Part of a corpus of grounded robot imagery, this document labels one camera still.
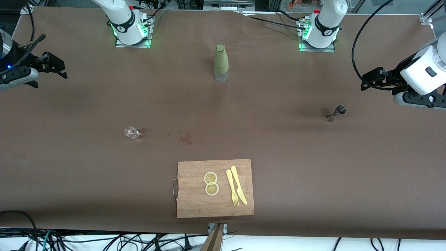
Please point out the wooden beam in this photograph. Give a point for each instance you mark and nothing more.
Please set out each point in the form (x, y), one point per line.
(214, 240)

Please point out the metal table bracket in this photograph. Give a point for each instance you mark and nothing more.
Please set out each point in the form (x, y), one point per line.
(225, 228)

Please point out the yellow plastic knife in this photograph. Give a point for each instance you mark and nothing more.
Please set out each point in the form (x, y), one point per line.
(237, 183)

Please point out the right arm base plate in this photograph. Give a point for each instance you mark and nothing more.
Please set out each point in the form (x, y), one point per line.
(146, 38)

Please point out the aluminium corner bracket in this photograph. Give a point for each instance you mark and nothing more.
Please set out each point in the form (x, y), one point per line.
(427, 19)

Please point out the clear glass beaker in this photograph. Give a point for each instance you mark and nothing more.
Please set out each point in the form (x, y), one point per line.
(131, 132)

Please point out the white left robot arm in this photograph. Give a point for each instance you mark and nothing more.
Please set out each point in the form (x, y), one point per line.
(327, 21)

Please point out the brown table cover sheet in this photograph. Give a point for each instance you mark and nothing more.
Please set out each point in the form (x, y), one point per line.
(313, 157)

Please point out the yellow plastic fork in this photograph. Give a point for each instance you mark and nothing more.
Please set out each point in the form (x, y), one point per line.
(231, 184)

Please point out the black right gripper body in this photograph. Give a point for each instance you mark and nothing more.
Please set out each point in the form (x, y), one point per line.
(30, 61)

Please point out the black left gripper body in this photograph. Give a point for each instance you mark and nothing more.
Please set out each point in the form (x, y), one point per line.
(398, 73)

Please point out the wooden cutting board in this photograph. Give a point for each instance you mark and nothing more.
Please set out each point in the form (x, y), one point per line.
(195, 202)

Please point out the steel jigger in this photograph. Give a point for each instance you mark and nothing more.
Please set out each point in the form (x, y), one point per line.
(339, 111)

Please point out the green sleeved glass bottle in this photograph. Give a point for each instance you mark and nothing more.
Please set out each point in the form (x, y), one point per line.
(221, 59)

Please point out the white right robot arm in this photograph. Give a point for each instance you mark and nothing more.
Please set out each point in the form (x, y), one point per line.
(122, 17)

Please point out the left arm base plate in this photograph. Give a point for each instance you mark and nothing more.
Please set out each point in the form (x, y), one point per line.
(332, 48)

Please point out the lemon slice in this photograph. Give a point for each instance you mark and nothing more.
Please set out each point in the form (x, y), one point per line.
(210, 177)
(212, 189)

